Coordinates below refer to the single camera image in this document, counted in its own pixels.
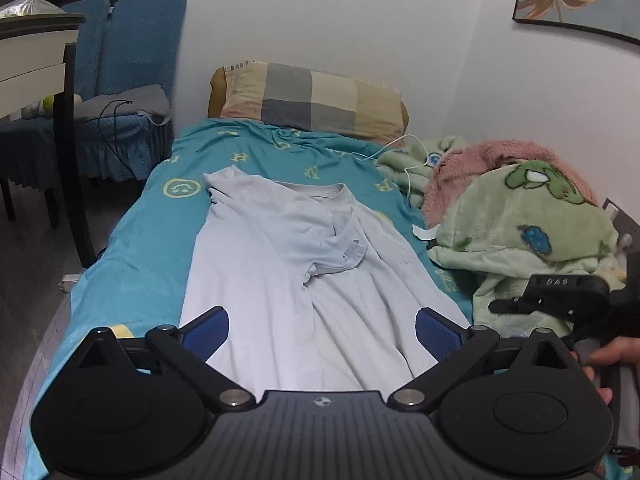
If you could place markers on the dark wooden table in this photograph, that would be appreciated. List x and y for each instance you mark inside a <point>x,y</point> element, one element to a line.
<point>70,150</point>

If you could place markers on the clear plastic bag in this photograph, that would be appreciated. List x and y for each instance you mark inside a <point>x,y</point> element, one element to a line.
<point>27,6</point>

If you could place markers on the person's right hand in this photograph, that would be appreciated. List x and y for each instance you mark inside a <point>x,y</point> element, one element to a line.
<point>617,352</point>

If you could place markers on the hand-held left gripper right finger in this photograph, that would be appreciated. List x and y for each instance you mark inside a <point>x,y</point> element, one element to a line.
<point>436,334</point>

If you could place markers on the green printed fleece blanket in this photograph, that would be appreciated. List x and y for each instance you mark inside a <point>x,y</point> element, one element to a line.
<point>505,225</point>

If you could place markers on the teal printed bed sheet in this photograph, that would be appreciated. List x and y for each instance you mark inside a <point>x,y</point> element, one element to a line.
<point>135,240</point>

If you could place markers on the grey cloth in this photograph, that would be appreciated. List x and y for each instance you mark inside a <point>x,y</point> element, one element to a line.
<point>145,102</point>

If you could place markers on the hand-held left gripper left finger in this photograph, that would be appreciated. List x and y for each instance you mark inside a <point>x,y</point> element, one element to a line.
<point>209,334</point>

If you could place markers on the pale blue t-shirt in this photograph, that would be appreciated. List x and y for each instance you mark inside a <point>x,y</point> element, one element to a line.
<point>280,260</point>

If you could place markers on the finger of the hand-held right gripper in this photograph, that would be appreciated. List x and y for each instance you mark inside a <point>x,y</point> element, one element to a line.
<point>570,287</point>
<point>530,307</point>

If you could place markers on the pink fleece blanket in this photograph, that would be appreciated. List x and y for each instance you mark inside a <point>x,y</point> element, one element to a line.
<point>465,170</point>

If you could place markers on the mustard brown pillow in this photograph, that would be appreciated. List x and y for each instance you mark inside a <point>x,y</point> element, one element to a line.
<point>216,96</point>

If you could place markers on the yellow green ball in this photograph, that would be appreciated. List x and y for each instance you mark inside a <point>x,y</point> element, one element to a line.
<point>48,105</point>

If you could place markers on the plaid pillow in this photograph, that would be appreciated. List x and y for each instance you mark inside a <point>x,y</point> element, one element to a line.
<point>310,97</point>

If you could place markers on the white fabric strip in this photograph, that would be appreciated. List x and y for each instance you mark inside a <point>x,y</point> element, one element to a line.
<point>424,233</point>

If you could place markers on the blue covered chair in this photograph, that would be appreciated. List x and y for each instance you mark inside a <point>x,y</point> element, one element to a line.
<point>30,147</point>
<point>137,40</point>

